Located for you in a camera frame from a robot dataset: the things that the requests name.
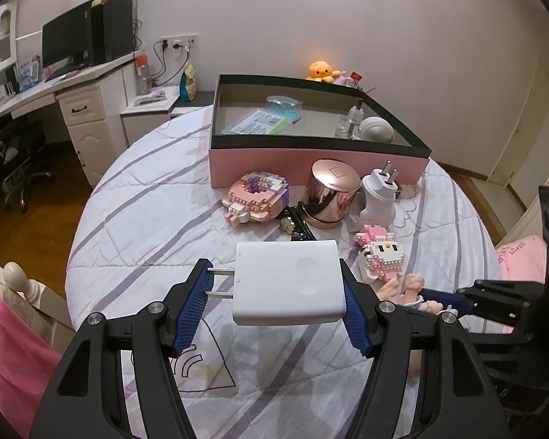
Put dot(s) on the pink box with black rim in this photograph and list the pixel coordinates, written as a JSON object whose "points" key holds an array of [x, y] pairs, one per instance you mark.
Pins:
{"points": [[292, 152]]}

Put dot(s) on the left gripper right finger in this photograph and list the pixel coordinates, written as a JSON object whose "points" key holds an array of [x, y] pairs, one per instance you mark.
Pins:
{"points": [[456, 398]]}

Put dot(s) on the white desk with drawers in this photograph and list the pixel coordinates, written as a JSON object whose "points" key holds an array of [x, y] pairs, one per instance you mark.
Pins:
{"points": [[90, 103]]}

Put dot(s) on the black computer monitor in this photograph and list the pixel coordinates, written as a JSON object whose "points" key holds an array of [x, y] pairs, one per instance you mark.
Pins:
{"points": [[66, 41]]}

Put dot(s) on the pink blanket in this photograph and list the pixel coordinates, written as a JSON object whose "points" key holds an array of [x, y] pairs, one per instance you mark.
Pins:
{"points": [[27, 363]]}

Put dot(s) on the small pink doll figures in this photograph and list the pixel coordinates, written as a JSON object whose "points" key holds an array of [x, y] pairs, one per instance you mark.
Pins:
{"points": [[407, 293]]}

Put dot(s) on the purple plush toy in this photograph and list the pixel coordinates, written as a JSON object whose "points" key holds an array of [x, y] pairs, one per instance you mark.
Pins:
{"points": [[348, 79]]}

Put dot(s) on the pink white brick figure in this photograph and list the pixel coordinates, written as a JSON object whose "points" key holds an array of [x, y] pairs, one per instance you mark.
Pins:
{"points": [[380, 257]]}

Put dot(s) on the black computer tower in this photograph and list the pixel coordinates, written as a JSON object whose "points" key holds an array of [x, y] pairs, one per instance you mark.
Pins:
{"points": [[111, 31]]}

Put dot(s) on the white small side cabinet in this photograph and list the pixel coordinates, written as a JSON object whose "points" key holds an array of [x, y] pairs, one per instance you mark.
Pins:
{"points": [[147, 112]]}

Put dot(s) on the bottle with orange cap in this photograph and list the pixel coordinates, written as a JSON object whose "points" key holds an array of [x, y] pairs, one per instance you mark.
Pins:
{"points": [[144, 80]]}

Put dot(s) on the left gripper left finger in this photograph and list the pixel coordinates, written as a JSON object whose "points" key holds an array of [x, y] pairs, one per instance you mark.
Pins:
{"points": [[85, 396]]}

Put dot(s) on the white door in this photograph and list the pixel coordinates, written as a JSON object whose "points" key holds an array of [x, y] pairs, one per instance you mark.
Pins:
{"points": [[523, 165]]}

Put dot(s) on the yellow blue snack bag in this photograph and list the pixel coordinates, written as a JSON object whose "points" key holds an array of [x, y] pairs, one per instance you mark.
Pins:
{"points": [[187, 85]]}

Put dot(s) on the clear box with green label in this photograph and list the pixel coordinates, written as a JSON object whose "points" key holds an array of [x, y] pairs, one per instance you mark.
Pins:
{"points": [[259, 122]]}

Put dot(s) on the white wall power outlet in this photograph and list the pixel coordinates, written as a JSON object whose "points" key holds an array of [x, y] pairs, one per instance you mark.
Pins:
{"points": [[187, 41]]}

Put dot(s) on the clear glass bottle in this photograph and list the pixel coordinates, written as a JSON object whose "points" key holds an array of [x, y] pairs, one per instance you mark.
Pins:
{"points": [[348, 124]]}

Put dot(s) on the pink quilt with writing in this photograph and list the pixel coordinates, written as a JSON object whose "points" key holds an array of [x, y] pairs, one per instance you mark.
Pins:
{"points": [[523, 260]]}

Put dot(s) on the white square charger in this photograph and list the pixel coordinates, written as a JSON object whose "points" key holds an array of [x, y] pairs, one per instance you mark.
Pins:
{"points": [[285, 283]]}

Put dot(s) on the teal heart-shaped case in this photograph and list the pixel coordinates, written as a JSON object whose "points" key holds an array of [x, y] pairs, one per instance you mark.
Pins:
{"points": [[285, 106]]}

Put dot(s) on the white plug-in device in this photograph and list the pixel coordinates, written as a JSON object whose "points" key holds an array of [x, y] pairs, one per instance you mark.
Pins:
{"points": [[380, 191]]}

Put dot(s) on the black hair clip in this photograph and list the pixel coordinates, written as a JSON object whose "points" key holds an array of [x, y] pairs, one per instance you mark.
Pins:
{"points": [[292, 223]]}

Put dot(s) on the orange octopus plush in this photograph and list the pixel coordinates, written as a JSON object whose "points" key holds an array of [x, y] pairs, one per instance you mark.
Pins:
{"points": [[322, 72]]}

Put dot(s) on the white round lamp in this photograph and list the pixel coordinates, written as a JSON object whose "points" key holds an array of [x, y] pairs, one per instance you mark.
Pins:
{"points": [[376, 129]]}

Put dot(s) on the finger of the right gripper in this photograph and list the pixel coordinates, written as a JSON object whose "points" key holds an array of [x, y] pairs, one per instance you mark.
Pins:
{"points": [[502, 300], [456, 302]]}

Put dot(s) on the rose gold round tin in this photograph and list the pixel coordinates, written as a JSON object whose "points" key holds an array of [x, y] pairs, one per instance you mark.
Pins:
{"points": [[329, 193]]}

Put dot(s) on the white bed post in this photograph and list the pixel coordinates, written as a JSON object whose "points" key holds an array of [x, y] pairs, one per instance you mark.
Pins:
{"points": [[43, 310]]}

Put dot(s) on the pink brick cake toy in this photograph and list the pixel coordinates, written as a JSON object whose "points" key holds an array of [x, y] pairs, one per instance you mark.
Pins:
{"points": [[256, 197]]}

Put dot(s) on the black office chair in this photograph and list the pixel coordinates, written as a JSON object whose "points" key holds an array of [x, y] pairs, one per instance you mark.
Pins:
{"points": [[22, 159]]}

